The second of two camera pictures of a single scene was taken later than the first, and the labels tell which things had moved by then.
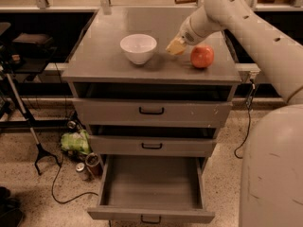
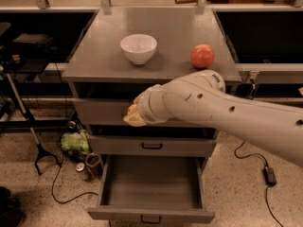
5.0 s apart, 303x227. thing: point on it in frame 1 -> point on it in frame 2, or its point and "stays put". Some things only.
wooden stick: [182, 1] stays put
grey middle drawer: [152, 144] stays put
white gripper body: [187, 35] -> [146, 105]
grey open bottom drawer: [152, 188] stays put
